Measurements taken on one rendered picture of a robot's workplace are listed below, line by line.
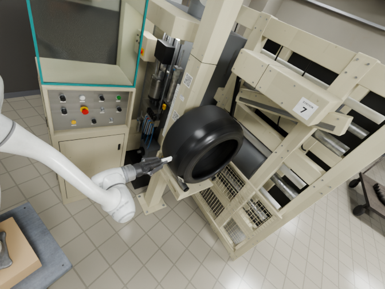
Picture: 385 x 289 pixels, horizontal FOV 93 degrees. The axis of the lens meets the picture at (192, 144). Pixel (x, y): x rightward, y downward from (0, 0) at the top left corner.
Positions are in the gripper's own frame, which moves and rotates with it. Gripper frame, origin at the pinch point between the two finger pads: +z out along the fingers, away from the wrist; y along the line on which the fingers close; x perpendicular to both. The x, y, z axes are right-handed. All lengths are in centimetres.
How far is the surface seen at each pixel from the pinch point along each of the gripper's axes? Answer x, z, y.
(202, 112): -24.8, 24.9, 7.4
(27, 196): 103, -92, 82
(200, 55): -50, 30, 28
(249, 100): -28, 67, 7
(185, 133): -16.8, 11.1, 1.5
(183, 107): -15.0, 25.3, 27.2
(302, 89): -54, 57, -23
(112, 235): 111, -36, 14
